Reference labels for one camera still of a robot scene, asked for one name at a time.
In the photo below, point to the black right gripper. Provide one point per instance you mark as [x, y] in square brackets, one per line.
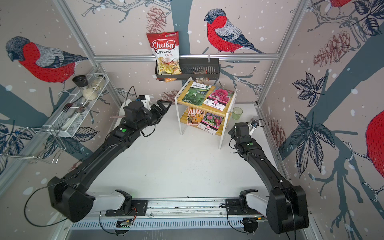
[233, 134]

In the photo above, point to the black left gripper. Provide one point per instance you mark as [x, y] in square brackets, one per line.
[160, 113]

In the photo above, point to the purple flower seed bag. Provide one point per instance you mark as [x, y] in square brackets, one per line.
[210, 123]

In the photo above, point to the orange shop seed bag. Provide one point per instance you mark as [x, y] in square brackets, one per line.
[194, 116]

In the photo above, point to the green leaf seed bag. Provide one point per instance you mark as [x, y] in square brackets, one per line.
[196, 94]

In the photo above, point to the pink flower seed bag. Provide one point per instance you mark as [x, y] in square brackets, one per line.
[219, 98]

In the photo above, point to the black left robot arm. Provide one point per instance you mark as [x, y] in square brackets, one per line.
[68, 194]

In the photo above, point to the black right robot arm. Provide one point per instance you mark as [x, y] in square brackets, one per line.
[270, 180]

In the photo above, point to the wooden two-tier shelf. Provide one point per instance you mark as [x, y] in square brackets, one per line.
[207, 108]

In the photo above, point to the red Chuba chips bag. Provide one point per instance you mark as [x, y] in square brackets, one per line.
[165, 47]

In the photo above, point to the white utensil holder cup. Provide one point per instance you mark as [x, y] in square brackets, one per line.
[145, 99]

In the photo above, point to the green glass cup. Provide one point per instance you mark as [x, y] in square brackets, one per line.
[237, 113]

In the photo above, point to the snack packet in basket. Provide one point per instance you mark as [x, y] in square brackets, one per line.
[201, 80]

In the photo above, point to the metal spoon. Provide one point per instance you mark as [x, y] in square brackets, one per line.
[79, 110]

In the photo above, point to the black lid shaker jar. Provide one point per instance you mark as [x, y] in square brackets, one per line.
[88, 92]

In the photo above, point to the metal fork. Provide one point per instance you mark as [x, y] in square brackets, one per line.
[69, 105]

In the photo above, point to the black wall basket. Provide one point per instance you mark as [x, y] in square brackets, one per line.
[189, 66]

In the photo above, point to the white wire wall rack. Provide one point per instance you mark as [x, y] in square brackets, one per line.
[61, 126]

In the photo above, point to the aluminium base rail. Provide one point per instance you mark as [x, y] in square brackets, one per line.
[192, 213]

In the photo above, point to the chrome wire hook rack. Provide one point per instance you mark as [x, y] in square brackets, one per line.
[31, 145]

